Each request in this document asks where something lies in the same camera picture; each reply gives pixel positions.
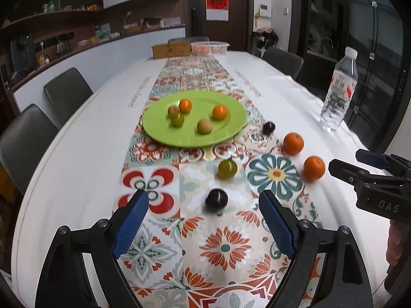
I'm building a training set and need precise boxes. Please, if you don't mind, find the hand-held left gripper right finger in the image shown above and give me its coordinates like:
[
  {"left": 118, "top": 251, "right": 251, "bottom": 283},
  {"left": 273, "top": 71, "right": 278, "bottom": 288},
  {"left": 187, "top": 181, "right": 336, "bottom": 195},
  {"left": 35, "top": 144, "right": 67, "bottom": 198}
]
[{"left": 258, "top": 189, "right": 375, "bottom": 308}]

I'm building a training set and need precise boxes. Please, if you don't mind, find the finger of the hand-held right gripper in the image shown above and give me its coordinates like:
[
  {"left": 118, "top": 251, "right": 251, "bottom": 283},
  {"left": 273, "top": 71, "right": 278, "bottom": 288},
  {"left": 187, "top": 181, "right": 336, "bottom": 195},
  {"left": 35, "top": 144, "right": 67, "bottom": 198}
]
[
  {"left": 355, "top": 149, "right": 390, "bottom": 169},
  {"left": 328, "top": 159, "right": 370, "bottom": 187}
]

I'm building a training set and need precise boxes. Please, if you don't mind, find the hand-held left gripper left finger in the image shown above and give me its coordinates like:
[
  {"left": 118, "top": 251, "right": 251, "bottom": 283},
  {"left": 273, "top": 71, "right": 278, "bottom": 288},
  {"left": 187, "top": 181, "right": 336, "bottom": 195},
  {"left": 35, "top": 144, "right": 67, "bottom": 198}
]
[{"left": 35, "top": 189, "right": 150, "bottom": 308}]

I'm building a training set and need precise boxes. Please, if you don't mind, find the large orange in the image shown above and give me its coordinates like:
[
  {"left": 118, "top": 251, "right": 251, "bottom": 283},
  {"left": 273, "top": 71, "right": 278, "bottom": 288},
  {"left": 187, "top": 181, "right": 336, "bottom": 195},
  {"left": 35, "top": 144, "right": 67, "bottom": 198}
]
[
  {"left": 283, "top": 132, "right": 304, "bottom": 155},
  {"left": 303, "top": 156, "right": 326, "bottom": 181}
]

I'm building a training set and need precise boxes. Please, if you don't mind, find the green plate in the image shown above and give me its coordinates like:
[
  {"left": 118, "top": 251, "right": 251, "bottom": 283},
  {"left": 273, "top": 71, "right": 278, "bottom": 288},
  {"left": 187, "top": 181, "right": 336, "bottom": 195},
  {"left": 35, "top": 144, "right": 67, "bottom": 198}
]
[{"left": 142, "top": 90, "right": 248, "bottom": 148}]

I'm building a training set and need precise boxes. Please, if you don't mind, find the person's right hand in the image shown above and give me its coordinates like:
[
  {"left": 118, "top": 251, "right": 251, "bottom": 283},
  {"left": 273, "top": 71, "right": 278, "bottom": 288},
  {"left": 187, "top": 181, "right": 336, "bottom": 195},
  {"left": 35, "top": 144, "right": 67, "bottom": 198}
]
[{"left": 387, "top": 220, "right": 411, "bottom": 265}]

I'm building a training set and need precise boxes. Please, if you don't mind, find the clear plastic water bottle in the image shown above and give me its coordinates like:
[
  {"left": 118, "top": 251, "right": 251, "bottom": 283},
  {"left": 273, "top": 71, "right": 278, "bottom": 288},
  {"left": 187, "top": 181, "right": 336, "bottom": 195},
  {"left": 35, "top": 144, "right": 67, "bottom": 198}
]
[{"left": 319, "top": 46, "right": 358, "bottom": 133}]

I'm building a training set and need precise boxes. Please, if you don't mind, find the floral patterned table runner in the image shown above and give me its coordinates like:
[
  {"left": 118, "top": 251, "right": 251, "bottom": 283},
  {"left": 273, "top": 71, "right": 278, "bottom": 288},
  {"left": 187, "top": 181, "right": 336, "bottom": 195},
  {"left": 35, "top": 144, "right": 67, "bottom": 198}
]
[{"left": 111, "top": 56, "right": 325, "bottom": 308}]

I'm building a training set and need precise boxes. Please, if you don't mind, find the glass sliding door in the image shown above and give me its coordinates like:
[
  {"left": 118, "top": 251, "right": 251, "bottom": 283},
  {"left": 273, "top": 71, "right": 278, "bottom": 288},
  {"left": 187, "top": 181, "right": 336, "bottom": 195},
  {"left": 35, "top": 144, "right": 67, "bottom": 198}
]
[{"left": 297, "top": 0, "right": 411, "bottom": 161}]

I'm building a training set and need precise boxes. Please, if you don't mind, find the grey dining chair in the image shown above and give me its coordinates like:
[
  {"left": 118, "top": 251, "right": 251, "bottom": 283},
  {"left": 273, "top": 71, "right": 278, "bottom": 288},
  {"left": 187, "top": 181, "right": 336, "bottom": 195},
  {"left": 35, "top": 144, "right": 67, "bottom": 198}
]
[
  {"left": 261, "top": 47, "right": 304, "bottom": 81},
  {"left": 0, "top": 103, "right": 60, "bottom": 196},
  {"left": 168, "top": 36, "right": 209, "bottom": 44},
  {"left": 43, "top": 67, "right": 94, "bottom": 129}
]

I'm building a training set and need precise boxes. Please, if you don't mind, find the pile of clothes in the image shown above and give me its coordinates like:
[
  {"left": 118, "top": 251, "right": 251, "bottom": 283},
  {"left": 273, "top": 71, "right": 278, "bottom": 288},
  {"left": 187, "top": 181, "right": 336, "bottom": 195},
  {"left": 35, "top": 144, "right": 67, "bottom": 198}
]
[{"left": 250, "top": 27, "right": 278, "bottom": 47}]

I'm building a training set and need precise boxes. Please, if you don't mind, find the white sideboard cabinet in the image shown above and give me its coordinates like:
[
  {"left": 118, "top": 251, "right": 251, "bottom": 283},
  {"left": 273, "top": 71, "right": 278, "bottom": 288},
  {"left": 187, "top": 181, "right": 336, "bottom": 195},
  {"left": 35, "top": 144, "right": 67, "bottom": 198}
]
[{"left": 13, "top": 26, "right": 187, "bottom": 113}]

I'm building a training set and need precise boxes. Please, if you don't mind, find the brown woven box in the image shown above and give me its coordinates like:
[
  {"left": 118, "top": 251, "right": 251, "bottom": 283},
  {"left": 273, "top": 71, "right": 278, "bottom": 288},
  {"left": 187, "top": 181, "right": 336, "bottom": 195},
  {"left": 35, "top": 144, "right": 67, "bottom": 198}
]
[{"left": 152, "top": 42, "right": 192, "bottom": 59}]

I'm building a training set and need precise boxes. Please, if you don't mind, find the dark wooden door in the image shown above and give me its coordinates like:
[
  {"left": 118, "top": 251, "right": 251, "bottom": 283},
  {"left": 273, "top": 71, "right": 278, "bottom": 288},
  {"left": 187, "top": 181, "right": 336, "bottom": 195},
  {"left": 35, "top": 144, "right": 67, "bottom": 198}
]
[{"left": 184, "top": 0, "right": 254, "bottom": 52}]

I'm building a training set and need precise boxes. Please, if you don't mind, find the black water dispenser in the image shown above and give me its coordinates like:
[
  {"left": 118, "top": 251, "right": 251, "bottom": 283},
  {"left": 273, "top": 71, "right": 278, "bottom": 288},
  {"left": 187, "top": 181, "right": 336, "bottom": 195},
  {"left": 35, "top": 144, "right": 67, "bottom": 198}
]
[{"left": 11, "top": 35, "right": 37, "bottom": 74}]

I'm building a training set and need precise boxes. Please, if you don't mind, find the red wall calendar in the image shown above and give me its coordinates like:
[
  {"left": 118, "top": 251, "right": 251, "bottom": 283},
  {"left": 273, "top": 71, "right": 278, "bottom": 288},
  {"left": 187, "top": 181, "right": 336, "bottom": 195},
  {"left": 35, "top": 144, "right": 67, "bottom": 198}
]
[{"left": 205, "top": 0, "right": 229, "bottom": 21}]

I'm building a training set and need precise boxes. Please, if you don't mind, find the wooden wall shelf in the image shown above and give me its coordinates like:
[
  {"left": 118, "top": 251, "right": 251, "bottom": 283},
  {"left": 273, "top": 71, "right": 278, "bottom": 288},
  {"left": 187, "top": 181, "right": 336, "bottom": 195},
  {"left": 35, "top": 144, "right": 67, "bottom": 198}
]
[{"left": 0, "top": 2, "right": 103, "bottom": 33}]

